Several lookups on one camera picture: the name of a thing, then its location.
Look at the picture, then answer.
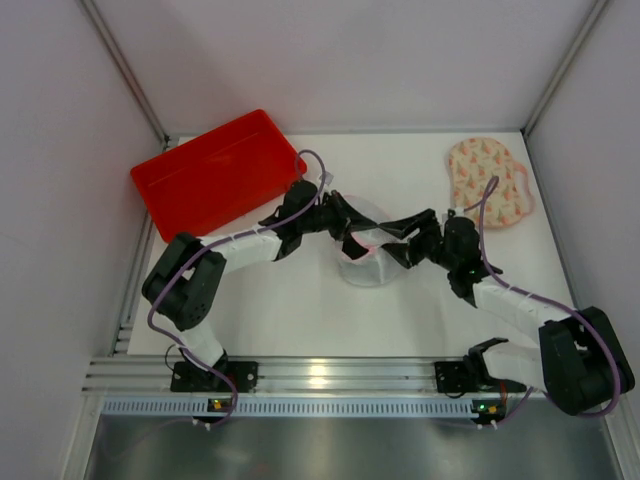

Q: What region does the slotted cable duct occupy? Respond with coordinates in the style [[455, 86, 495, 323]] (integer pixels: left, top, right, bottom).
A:
[[102, 396, 504, 419]]

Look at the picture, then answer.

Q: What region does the floral pink laundry bag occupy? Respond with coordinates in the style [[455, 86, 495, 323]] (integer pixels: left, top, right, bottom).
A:
[[447, 137, 535, 229]]

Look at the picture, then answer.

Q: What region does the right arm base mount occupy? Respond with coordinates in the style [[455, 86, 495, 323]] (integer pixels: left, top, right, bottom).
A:
[[434, 360, 500, 397]]

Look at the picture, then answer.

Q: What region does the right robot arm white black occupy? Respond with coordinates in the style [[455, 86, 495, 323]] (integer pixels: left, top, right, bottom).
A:
[[379, 209, 636, 416]]

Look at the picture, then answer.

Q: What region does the white mesh laundry bag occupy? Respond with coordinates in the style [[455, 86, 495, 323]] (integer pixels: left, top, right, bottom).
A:
[[335, 193, 407, 289]]

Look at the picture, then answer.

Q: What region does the red plastic bin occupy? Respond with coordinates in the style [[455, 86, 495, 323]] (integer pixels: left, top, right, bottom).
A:
[[130, 109, 307, 242]]

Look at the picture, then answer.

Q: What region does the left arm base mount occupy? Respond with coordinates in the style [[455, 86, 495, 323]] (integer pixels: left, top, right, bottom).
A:
[[170, 361, 258, 393]]

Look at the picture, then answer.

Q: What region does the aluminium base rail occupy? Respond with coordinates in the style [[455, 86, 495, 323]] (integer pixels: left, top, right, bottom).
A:
[[82, 355, 551, 396]]

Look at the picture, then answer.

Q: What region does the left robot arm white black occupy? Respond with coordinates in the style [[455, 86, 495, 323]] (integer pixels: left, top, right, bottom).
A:
[[142, 180, 377, 371]]

